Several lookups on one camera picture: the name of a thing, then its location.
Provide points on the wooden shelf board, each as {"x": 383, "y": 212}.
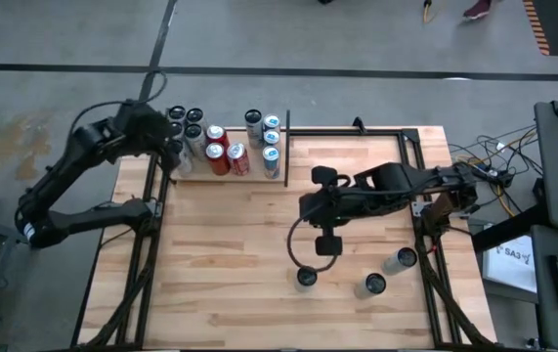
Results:
{"x": 255, "y": 168}

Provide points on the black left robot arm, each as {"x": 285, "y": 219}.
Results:
{"x": 63, "y": 166}

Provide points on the black clamp bracket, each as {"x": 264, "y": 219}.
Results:
{"x": 358, "y": 124}

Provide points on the blue silver Red Bull can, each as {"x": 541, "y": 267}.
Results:
{"x": 271, "y": 159}
{"x": 271, "y": 121}
{"x": 271, "y": 138}

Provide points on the black shelf side post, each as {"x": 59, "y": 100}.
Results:
{"x": 287, "y": 146}

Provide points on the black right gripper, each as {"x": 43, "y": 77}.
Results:
{"x": 330, "y": 205}

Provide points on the black desk leg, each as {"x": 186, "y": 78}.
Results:
{"x": 508, "y": 227}

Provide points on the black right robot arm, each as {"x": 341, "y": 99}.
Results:
{"x": 420, "y": 183}

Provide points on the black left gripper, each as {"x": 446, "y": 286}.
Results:
{"x": 149, "y": 129}

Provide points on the white SA3 paper sign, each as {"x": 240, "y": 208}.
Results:
{"x": 513, "y": 266}

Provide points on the red Coke Zero Sugar can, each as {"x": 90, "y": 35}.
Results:
{"x": 216, "y": 159}

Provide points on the red Coca-Cola can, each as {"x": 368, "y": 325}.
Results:
{"x": 216, "y": 133}
{"x": 237, "y": 159}

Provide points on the silver Celsius energy drink can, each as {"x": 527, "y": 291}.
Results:
{"x": 306, "y": 277}
{"x": 254, "y": 124}

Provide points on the slim silver can black lid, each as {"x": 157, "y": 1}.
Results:
{"x": 185, "y": 161}
{"x": 375, "y": 283}
{"x": 193, "y": 132}
{"x": 178, "y": 129}
{"x": 177, "y": 113}
{"x": 406, "y": 256}
{"x": 194, "y": 115}

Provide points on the grey metal bracket plate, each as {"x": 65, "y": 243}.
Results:
{"x": 418, "y": 207}

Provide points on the person's shoe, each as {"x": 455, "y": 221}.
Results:
{"x": 478, "y": 9}

